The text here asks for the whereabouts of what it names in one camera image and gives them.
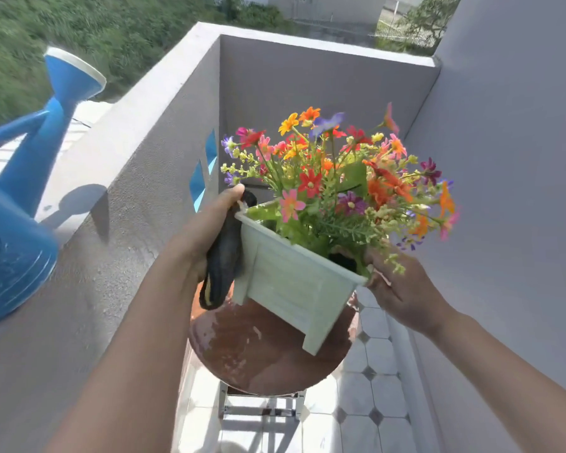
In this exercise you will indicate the person's right hand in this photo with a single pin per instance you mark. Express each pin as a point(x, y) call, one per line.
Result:
point(403, 294)

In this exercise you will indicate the person's left hand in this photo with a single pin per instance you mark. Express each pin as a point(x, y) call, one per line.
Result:
point(203, 231)

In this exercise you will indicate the person's right thumb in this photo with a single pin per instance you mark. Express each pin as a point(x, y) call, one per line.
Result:
point(376, 273)

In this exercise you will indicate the person's left thumb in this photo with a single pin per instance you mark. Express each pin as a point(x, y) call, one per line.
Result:
point(224, 205)

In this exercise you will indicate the dark cloth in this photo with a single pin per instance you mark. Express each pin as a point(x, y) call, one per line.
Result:
point(224, 259)

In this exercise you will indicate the pale green wooden planter box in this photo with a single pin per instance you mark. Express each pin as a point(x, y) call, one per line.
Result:
point(292, 278)

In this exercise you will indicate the person's left forearm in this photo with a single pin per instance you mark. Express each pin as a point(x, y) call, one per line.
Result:
point(132, 367)

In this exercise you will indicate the person's right forearm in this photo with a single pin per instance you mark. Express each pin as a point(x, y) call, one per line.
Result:
point(514, 386)

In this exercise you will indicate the colourful artificial flower bouquet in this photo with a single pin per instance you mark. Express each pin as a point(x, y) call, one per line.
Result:
point(339, 183)

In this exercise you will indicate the round brown stool top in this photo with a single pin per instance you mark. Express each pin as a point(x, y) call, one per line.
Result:
point(264, 349)

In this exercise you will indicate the blue plastic watering can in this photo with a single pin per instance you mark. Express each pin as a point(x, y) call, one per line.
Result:
point(23, 198)

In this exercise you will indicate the white fence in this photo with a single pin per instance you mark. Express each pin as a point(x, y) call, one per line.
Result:
point(401, 35)

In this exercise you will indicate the green tree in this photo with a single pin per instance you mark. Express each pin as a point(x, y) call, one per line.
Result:
point(429, 16)

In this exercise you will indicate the metal stool frame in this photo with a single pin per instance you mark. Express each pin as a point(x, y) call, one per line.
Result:
point(264, 405)

